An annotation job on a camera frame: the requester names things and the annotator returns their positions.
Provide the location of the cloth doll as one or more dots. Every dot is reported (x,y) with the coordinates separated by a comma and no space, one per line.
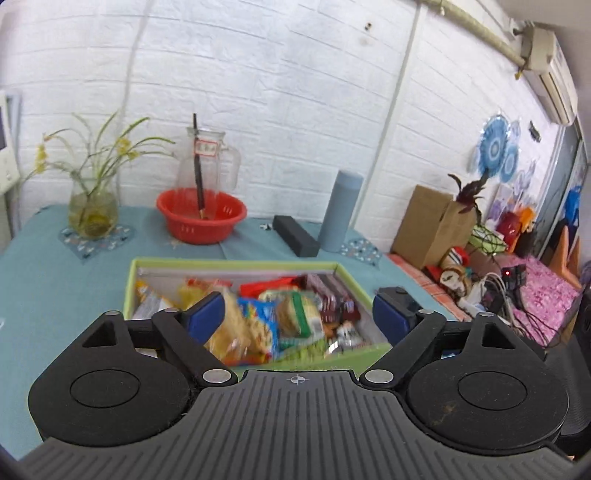
(455,274)

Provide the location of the white air conditioner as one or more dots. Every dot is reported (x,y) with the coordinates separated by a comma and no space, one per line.
(549,69)

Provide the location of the plaid cloth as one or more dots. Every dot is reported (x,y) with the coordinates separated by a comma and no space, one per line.
(420,281)

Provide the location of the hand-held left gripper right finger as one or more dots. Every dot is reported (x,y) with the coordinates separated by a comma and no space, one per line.
(388,318)

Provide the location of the green cardboard box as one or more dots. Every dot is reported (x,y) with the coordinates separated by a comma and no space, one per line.
(207,261)

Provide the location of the yellow flowering plant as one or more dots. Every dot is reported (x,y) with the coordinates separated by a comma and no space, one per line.
(104,157)

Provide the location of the black device with red light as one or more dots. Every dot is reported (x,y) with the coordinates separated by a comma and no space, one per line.
(515,274)

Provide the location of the blue grey thermos bottle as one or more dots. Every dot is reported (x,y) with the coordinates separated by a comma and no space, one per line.
(339,212)

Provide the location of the long black box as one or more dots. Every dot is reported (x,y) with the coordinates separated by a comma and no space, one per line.
(295,235)

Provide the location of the yellow clear bread packet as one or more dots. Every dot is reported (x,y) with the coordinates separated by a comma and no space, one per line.
(231,323)

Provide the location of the glass pitcher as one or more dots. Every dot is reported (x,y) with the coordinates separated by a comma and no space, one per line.
(212,170)

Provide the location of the pink floral blanket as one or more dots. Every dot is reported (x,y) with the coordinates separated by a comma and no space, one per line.
(549,286)

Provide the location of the silver snack packet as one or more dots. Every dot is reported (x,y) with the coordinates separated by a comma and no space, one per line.
(346,339)

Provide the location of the teal printed tablecloth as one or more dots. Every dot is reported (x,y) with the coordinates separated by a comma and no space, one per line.
(55,277)

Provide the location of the blue bag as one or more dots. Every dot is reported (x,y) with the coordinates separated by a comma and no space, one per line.
(573,205)

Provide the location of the blue snack packet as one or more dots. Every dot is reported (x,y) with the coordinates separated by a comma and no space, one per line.
(261,318)

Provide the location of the black straw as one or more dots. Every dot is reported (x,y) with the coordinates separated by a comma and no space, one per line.
(198,175)

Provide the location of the red bag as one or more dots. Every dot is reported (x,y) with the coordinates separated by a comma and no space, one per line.
(508,226)

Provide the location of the purple leafed plant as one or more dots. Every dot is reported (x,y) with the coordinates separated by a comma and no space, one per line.
(471,194)

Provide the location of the brown chocolate bar packets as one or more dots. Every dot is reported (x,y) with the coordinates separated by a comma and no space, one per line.
(332,304)

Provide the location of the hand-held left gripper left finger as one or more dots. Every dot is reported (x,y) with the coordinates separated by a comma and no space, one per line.
(207,314)

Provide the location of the red plastic basin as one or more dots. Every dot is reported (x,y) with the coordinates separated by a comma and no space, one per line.
(194,230)

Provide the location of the glass vase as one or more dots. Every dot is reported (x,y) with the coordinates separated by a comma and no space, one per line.
(92,212)

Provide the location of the yellow chips packet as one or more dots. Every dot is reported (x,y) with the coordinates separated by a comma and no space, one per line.
(152,300)

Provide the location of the red biscuit snack packet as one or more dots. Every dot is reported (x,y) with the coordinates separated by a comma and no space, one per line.
(272,286)

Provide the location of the dark bulky object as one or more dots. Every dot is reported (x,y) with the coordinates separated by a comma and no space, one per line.
(577,378)

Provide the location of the blue paper wall decoration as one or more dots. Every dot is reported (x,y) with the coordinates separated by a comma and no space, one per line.
(493,145)
(511,159)

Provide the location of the brown cardboard box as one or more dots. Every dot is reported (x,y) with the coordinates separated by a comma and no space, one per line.
(425,226)

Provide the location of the wall pipe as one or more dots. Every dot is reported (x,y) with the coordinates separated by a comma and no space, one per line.
(480,34)

